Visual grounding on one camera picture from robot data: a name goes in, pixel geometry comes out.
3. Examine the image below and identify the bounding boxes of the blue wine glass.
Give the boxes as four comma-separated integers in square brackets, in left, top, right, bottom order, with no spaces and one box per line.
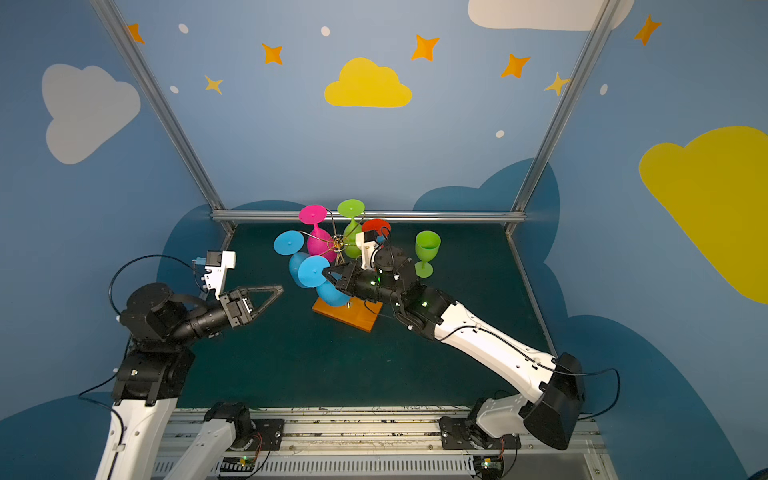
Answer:
[273,230,309,288]
[297,256,351,307]

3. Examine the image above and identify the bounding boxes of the pink wine glass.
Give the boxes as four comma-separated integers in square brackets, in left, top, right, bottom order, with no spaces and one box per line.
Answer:
[299,205,337,264]

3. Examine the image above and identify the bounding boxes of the green wine glass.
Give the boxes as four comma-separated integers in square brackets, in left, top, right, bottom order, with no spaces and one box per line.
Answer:
[415,230,441,279]
[337,199,365,259]

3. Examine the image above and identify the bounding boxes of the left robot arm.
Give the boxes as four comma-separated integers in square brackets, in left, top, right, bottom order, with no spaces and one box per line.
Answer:
[96,251,285,479]

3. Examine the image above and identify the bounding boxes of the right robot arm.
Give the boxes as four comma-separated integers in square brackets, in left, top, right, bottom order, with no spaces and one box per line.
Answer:
[322,246,590,450]

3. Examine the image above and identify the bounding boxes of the red wine glass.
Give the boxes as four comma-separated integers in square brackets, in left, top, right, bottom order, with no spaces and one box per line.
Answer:
[362,219,391,237]

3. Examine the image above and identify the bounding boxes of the left small circuit board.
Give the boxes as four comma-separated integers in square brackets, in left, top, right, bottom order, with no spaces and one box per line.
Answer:
[216,456,256,479]

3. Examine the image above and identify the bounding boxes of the small circuit board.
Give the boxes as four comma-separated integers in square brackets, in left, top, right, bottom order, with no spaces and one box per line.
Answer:
[216,456,256,479]
[471,456,505,480]

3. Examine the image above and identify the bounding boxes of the right small circuit board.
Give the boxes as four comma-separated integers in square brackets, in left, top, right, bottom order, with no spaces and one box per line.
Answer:
[471,456,505,480]

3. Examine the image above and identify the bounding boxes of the wooden base wire glass rack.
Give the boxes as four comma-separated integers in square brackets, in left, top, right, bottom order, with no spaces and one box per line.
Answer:
[302,209,385,334]

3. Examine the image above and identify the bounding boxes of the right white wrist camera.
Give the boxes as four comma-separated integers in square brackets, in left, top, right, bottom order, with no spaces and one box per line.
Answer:
[355,230,387,269]

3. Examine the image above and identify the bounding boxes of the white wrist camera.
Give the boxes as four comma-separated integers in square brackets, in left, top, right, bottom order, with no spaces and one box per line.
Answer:
[192,250,236,299]
[355,230,387,269]

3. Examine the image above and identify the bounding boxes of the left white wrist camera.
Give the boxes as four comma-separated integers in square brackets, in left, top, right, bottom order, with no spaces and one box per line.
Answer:
[192,250,236,299]

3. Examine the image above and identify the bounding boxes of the back aluminium frame bar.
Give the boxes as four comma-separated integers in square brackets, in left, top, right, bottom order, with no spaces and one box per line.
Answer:
[211,210,526,224]

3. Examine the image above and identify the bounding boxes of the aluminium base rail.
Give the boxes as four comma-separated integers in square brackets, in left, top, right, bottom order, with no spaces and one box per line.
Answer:
[151,406,617,479]

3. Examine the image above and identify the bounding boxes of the left aluminium frame post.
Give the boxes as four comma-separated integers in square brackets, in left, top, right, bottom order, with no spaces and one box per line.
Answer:
[90,0,226,212]

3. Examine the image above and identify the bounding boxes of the aluminium frame post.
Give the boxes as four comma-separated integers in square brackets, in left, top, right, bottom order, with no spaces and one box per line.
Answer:
[505,0,621,240]
[90,0,226,212]

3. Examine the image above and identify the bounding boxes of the right aluminium frame post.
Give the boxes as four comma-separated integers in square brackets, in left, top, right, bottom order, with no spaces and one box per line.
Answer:
[505,0,621,240]

